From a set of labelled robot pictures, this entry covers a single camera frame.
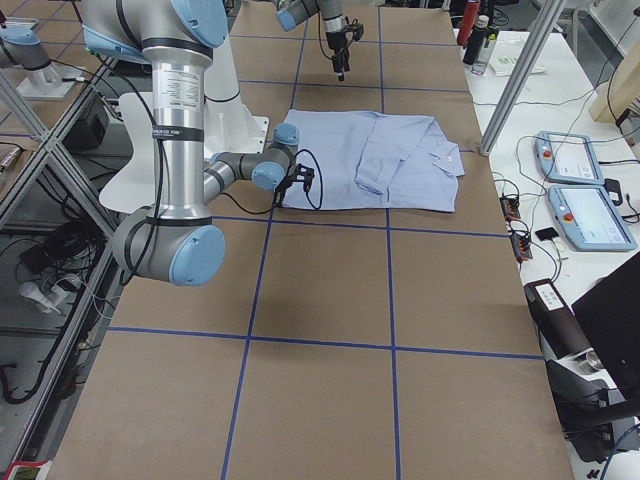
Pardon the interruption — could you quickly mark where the upper teach pendant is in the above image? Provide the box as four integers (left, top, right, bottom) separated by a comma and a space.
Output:
534, 131, 604, 186

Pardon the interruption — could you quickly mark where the aluminium frame post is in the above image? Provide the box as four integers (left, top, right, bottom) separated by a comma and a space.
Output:
479, 0, 565, 156

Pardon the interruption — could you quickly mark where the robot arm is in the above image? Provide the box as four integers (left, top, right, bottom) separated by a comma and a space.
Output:
276, 0, 350, 82
83, 1, 299, 286

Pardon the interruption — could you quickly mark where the light blue striped shirt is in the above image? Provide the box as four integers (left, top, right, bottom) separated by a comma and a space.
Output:
283, 110, 465, 213

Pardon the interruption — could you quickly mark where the clear water bottle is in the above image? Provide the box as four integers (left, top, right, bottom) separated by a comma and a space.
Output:
471, 28, 499, 75

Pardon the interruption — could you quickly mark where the lower teach pendant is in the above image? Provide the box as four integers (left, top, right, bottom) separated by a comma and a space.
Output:
547, 185, 637, 252

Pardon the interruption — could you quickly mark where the black monitor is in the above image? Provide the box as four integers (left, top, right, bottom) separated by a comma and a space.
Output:
572, 255, 639, 399

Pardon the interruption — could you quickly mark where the teach pendant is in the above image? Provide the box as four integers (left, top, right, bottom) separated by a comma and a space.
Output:
547, 185, 637, 252
534, 131, 604, 186

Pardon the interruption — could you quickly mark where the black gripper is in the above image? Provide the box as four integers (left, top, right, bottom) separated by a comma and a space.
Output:
325, 28, 350, 82
272, 173, 298, 206

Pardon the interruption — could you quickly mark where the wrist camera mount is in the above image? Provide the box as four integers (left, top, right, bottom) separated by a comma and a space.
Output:
293, 164, 315, 193
347, 18, 364, 42

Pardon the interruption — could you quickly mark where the red water bottle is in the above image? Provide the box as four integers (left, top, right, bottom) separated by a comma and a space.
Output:
456, 0, 481, 47

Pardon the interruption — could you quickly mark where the black water bottle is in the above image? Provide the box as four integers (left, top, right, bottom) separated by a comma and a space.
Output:
462, 15, 489, 66

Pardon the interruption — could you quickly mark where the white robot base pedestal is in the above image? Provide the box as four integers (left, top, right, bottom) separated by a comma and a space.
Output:
99, 40, 269, 214

